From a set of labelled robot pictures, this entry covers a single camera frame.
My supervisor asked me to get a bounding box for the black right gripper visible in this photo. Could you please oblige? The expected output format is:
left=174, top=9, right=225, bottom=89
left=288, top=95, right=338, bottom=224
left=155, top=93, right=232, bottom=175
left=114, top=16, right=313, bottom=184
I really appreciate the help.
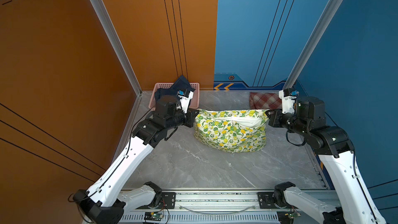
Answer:
left=264, top=107, right=309, bottom=138

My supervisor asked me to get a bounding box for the red plaid skirt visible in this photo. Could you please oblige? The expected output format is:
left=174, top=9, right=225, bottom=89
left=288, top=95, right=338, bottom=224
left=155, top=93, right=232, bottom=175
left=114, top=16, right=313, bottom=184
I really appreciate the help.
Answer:
left=249, top=92, right=282, bottom=110

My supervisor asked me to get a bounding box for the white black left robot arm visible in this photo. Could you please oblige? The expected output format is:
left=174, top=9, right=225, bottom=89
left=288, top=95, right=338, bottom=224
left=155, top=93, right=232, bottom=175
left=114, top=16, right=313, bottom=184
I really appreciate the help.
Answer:
left=68, top=91, right=199, bottom=224

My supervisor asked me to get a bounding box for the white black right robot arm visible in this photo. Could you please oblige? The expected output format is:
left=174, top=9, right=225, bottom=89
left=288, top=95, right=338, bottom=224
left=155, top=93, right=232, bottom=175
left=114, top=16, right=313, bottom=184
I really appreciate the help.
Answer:
left=266, top=96, right=386, bottom=224

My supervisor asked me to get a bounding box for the pink perforated plastic basket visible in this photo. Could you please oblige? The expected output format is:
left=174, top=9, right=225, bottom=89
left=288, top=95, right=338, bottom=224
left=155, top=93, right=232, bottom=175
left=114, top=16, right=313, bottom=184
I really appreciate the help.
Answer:
left=148, top=83, right=200, bottom=109

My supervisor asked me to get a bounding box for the dark navy skirt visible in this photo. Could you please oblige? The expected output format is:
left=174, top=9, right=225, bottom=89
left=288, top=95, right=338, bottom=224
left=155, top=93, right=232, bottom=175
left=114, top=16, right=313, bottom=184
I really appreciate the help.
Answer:
left=154, top=75, right=195, bottom=101

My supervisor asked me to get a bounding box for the right circuit board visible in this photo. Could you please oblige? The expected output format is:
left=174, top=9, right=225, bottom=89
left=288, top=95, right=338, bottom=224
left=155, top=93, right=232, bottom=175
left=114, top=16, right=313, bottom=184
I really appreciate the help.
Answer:
left=277, top=212, right=301, bottom=224

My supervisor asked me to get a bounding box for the green circuit board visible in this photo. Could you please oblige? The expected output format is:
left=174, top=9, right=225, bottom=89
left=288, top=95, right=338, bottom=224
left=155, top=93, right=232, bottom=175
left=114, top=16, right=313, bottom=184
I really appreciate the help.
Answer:
left=143, top=212, right=165, bottom=224

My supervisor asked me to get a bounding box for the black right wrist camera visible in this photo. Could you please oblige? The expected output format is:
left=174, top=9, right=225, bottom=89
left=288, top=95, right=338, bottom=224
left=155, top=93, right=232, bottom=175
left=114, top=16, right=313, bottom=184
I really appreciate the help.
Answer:
left=278, top=88, right=299, bottom=114

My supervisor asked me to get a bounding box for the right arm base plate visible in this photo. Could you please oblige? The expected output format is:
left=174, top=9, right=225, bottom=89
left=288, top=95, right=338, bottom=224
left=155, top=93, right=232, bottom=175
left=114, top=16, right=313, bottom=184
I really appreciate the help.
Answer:
left=257, top=191, right=278, bottom=209

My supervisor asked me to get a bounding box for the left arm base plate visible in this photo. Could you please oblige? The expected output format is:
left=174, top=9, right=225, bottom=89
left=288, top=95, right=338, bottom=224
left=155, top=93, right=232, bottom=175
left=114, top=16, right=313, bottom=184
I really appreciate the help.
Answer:
left=156, top=192, right=176, bottom=210

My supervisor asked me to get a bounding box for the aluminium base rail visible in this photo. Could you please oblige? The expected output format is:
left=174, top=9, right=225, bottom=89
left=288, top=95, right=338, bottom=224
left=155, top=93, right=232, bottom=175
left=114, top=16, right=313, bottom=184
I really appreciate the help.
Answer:
left=117, top=190, right=340, bottom=224

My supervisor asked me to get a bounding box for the aluminium right corner post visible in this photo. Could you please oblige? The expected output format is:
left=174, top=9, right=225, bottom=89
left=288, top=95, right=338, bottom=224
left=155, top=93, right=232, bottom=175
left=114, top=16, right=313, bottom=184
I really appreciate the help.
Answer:
left=283, top=0, right=343, bottom=89

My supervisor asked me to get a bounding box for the aluminium corner post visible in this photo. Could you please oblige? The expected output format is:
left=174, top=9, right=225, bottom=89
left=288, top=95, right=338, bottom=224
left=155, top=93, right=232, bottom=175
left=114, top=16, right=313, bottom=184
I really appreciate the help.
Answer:
left=90, top=0, right=142, bottom=96
left=283, top=0, right=343, bottom=89

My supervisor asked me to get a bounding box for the aluminium left corner post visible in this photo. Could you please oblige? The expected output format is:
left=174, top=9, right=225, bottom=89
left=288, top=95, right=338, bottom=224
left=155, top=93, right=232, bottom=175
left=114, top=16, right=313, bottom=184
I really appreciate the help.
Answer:
left=90, top=0, right=142, bottom=96

